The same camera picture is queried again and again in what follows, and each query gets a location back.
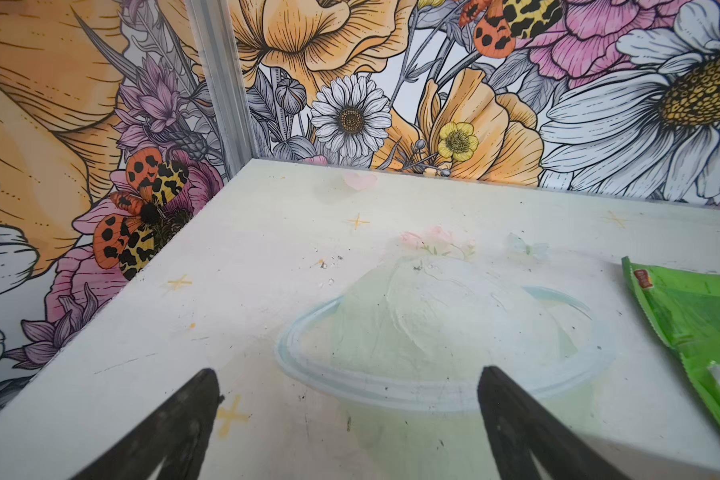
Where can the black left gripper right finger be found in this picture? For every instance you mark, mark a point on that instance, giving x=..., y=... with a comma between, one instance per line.
x=526, y=439

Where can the green chips snack bag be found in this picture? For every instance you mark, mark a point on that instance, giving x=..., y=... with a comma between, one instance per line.
x=683, y=309

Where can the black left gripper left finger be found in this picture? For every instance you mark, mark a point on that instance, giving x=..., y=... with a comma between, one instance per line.
x=171, y=442

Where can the aluminium corner post left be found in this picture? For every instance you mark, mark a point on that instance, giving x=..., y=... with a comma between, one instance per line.
x=213, y=30

